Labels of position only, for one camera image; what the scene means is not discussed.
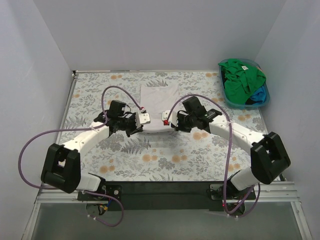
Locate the white t-shirt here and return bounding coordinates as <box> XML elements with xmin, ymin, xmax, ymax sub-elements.
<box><xmin>140</xmin><ymin>83</ymin><xmax>179</xmax><ymax>134</ymax></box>

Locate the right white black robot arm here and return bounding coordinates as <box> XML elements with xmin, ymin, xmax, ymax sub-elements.
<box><xmin>162</xmin><ymin>94</ymin><xmax>291</xmax><ymax>199</ymax></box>

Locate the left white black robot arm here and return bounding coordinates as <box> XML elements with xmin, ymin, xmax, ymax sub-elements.
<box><xmin>41</xmin><ymin>100</ymin><xmax>151</xmax><ymax>200</ymax></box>

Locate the floral patterned tablecloth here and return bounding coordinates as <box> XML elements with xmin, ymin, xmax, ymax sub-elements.
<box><xmin>59</xmin><ymin>71</ymin><xmax>267</xmax><ymax>181</ymax></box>

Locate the green t-shirt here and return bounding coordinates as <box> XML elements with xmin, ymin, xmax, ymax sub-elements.
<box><xmin>218</xmin><ymin>58</ymin><xmax>267</xmax><ymax>105</ymax></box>

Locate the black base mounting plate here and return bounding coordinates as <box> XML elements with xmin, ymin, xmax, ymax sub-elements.
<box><xmin>76</xmin><ymin>179</ymin><xmax>256</xmax><ymax>212</ymax></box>

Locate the blue t-shirt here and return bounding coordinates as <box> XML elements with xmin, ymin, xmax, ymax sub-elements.
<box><xmin>245</xmin><ymin>86</ymin><xmax>267</xmax><ymax>105</ymax></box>

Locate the blue plastic laundry basket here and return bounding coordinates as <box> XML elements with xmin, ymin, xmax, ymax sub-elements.
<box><xmin>218</xmin><ymin>58</ymin><xmax>270</xmax><ymax>110</ymax></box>

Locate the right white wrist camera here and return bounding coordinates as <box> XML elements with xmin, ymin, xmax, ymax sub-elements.
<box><xmin>161</xmin><ymin>110</ymin><xmax>178</xmax><ymax>127</ymax></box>

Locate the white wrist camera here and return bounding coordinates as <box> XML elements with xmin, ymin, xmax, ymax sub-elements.
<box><xmin>135</xmin><ymin>112</ymin><xmax>151</xmax><ymax>127</ymax></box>
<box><xmin>161</xmin><ymin>110</ymin><xmax>178</xmax><ymax>127</ymax></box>

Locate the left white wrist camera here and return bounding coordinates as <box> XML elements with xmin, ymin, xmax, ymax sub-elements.
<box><xmin>135</xmin><ymin>112</ymin><xmax>151</xmax><ymax>127</ymax></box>

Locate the aluminium frame rail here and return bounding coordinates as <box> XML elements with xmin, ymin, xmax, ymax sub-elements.
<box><xmin>35</xmin><ymin>181</ymin><xmax>301</xmax><ymax>203</ymax></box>

